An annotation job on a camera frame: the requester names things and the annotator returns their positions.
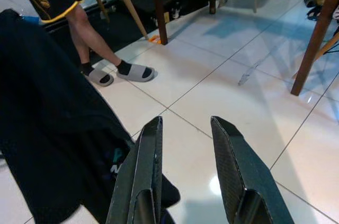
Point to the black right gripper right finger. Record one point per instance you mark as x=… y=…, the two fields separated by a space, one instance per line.
x=246 y=181

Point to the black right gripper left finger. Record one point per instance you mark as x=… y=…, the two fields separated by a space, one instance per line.
x=140 y=176

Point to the black knit garment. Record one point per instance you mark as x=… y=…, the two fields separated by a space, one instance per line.
x=53 y=102

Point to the grey slide sandal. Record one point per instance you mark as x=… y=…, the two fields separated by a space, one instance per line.
x=99 y=74
x=135 y=71

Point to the orange plastic piece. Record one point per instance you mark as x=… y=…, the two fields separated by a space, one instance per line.
x=155 y=40

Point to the person in black shorts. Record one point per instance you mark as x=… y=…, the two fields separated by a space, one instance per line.
x=87 y=36

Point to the dark brown wooden table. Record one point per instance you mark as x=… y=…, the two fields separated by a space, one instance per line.
x=159 y=9

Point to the black green shoes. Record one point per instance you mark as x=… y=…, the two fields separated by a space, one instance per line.
x=315 y=1

